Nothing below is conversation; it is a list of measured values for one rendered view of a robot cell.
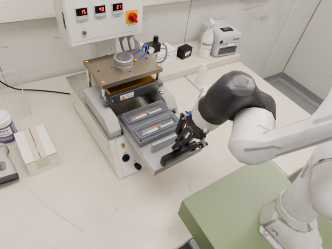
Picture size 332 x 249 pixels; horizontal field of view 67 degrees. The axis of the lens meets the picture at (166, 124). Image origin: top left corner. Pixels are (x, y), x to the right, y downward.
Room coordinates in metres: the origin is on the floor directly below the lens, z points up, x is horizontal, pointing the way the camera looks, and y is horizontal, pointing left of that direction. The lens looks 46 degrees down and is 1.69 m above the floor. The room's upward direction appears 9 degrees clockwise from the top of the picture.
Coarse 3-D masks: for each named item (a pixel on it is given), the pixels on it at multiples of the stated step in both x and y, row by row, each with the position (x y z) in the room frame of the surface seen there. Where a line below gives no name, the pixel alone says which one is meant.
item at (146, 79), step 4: (148, 76) 0.88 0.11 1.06; (136, 80) 0.84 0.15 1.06; (140, 80) 0.85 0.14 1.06; (144, 80) 0.85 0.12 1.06; (148, 80) 0.85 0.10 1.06; (152, 80) 0.86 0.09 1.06; (120, 84) 0.79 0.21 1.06; (124, 84) 0.80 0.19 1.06; (128, 84) 0.80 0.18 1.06; (132, 84) 0.81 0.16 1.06; (136, 84) 0.81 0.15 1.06; (140, 84) 0.82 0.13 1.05; (108, 88) 0.76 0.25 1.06; (112, 88) 0.76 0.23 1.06; (116, 88) 0.77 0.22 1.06; (120, 88) 0.77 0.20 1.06; (124, 88) 0.77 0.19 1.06; (128, 88) 0.79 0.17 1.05; (108, 92) 0.75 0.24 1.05; (112, 92) 0.74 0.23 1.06; (116, 92) 0.75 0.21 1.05
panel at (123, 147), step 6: (120, 138) 0.63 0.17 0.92; (120, 144) 0.62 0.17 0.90; (126, 144) 0.63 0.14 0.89; (120, 150) 0.61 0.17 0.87; (126, 150) 0.62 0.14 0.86; (132, 150) 0.63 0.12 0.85; (120, 156) 0.60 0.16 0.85; (132, 156) 0.62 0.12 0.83; (138, 156) 0.64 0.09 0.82; (120, 162) 0.58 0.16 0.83; (126, 162) 0.60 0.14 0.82; (132, 162) 0.61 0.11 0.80; (138, 162) 0.62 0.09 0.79; (126, 168) 0.58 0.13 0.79; (132, 168) 0.60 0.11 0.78; (126, 174) 0.57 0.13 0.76
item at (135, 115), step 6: (156, 102) 0.79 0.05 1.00; (162, 102) 0.79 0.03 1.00; (144, 108) 0.74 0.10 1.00; (150, 108) 0.74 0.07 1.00; (156, 108) 0.75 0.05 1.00; (162, 108) 0.76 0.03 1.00; (126, 114) 0.69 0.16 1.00; (132, 114) 0.69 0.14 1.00; (138, 114) 0.70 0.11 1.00; (144, 114) 0.70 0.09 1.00; (150, 114) 0.71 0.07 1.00; (132, 120) 0.66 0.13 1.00
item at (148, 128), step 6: (174, 114) 0.73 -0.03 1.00; (156, 120) 0.68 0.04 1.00; (162, 120) 0.69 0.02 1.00; (168, 120) 0.69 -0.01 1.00; (174, 120) 0.70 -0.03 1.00; (138, 126) 0.63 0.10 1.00; (144, 126) 0.64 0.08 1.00; (150, 126) 0.64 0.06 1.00; (156, 126) 0.65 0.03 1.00; (162, 126) 0.65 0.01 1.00; (138, 132) 0.60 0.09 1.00; (144, 132) 0.61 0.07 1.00; (150, 132) 0.61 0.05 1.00
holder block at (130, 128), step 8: (168, 112) 0.75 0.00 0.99; (120, 120) 0.68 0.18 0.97; (144, 120) 0.68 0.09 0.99; (152, 120) 0.69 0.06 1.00; (128, 128) 0.63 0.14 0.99; (168, 128) 0.66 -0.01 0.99; (136, 136) 0.59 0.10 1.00; (152, 136) 0.60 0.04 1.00; (160, 136) 0.62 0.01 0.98; (144, 144) 0.58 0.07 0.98
